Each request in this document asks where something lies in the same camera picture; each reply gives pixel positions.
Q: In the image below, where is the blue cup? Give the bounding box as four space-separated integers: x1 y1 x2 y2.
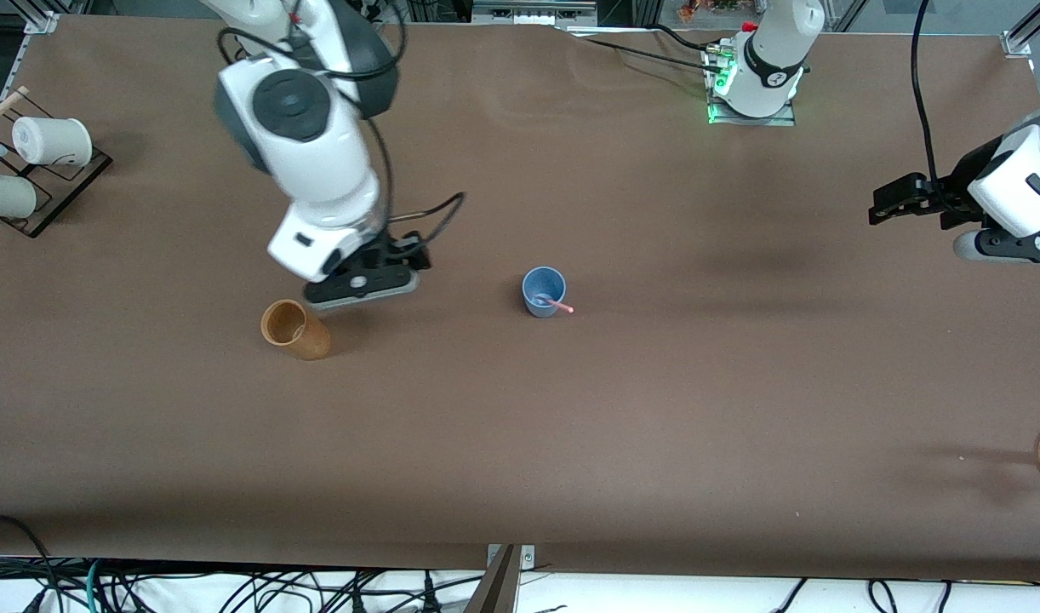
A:
522 266 568 319

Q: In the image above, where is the brown cardboard cup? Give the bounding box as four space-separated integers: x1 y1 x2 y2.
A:
260 299 333 362

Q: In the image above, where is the white cup with brown mark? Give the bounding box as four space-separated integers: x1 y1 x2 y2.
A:
12 117 93 168

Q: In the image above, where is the plain white cup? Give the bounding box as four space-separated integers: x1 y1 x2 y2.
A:
0 169 37 219

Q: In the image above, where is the grey power strip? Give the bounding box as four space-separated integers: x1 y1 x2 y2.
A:
471 0 599 26

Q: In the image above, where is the brown table cover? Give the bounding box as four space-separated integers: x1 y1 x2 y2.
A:
0 19 1040 581

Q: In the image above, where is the wooden stick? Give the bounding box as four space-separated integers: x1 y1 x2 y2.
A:
0 85 30 137

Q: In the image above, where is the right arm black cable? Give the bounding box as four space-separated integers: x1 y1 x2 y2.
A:
216 0 467 248

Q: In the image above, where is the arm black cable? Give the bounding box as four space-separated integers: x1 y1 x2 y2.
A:
910 0 942 184
216 0 467 248

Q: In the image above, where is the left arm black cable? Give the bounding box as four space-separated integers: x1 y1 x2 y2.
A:
910 0 942 184

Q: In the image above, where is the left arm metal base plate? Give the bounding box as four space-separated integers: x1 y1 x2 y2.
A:
706 47 797 128

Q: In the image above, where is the black wire cup rack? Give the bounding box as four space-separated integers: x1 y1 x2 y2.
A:
0 89 113 239

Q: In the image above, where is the short black base cable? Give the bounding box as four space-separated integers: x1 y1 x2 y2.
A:
652 23 723 54

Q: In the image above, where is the long black base cable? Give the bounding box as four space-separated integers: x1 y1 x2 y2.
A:
563 26 725 76

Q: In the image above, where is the black looped floor cable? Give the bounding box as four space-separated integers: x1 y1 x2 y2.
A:
0 513 61 613

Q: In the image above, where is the green floor cable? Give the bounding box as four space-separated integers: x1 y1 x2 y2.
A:
84 558 108 613

